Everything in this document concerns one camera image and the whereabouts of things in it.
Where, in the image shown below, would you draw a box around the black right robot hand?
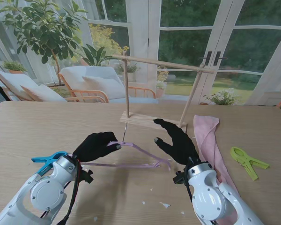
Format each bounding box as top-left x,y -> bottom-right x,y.
153,118 -> 200,166

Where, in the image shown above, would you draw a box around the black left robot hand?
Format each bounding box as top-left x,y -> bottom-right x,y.
72,131 -> 122,163

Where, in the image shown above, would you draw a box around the pink square towel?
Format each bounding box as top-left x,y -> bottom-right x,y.
193,114 -> 241,222

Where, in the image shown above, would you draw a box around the pink clothes hanger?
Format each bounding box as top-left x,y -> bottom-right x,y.
83,121 -> 172,171

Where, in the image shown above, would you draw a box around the blue clothes peg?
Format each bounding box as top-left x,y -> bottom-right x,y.
31,151 -> 68,175

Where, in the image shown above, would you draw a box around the green clothes peg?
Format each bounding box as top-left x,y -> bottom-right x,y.
229,146 -> 270,181

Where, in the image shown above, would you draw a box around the wooden drying rack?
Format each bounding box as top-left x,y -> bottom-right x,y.
112,51 -> 215,134

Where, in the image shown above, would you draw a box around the printed garden room backdrop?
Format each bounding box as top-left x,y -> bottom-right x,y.
0,0 -> 281,111

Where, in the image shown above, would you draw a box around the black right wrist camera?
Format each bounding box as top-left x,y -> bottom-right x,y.
172,171 -> 188,185

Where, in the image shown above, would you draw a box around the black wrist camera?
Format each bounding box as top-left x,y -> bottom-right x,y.
81,169 -> 94,184
172,171 -> 188,185

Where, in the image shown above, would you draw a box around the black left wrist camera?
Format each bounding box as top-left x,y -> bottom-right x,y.
81,169 -> 94,184

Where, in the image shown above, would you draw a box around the black red left arm cables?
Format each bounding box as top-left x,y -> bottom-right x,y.
57,159 -> 84,225

